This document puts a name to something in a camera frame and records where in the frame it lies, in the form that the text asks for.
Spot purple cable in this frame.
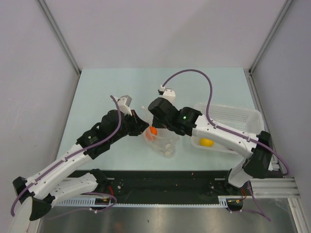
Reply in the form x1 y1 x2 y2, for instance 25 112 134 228
161 69 290 222
11 95 123 216

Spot left aluminium frame post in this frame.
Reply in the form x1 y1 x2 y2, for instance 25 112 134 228
36 0 82 77

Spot yellow fake fruit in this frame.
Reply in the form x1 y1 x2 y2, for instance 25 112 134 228
199 138 214 148

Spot orange fake fruit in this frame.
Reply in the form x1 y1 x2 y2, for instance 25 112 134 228
149 126 157 135

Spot white perforated plastic basket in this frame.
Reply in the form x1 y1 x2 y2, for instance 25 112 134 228
190 104 265 154

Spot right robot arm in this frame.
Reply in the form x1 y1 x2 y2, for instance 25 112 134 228
148 98 272 195

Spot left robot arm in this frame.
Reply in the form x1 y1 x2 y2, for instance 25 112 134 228
13 110 149 221

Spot right aluminium side rail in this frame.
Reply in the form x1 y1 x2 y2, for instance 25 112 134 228
244 69 282 171

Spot aluminium frame post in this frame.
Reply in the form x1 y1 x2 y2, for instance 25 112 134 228
36 0 82 77
250 0 294 73

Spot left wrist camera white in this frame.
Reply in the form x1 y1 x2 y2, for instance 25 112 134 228
113 95 132 116

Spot white slotted cable duct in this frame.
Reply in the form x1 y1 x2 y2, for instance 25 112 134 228
56 197 243 208

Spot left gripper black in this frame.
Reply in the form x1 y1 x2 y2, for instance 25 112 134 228
109 110 149 144

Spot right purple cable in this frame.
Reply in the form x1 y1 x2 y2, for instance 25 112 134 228
161 69 290 222

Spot right aluminium frame post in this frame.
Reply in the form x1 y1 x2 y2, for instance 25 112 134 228
250 0 294 73

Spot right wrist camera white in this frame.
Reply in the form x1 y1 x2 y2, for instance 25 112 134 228
158 85 176 104

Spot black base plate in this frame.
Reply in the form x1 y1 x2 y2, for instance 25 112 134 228
50 169 285 205

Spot clear polka dot zip bag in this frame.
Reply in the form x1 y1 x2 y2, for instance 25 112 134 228
140 105 182 158

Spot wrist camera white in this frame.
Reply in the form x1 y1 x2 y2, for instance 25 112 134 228
158 85 176 104
113 95 132 116

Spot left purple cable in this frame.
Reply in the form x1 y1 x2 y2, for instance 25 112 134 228
11 95 123 216

